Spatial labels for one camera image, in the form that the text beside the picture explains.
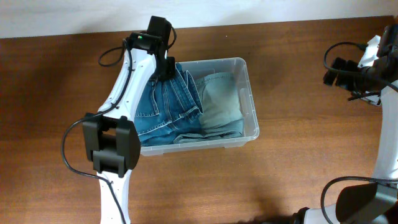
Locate dark blue jeans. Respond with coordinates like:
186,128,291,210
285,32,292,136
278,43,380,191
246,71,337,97
134,63,203,147

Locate light blue jeans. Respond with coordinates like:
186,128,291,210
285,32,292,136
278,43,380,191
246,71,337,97
174,72,244,144

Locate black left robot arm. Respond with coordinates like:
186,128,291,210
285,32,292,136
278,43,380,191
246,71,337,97
82,16,176,223

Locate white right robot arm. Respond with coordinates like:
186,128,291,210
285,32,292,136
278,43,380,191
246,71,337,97
290,24,397,223

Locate clear plastic storage bin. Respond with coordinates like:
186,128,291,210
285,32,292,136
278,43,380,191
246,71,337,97
141,57,260,156

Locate black right camera cable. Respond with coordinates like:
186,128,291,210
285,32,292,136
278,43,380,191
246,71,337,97
320,41,398,224

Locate black camera cable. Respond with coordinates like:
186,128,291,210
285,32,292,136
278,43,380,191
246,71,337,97
60,26,177,224
320,41,398,224

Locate black left camera cable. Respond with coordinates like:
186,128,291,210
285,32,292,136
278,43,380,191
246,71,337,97
60,26,177,224

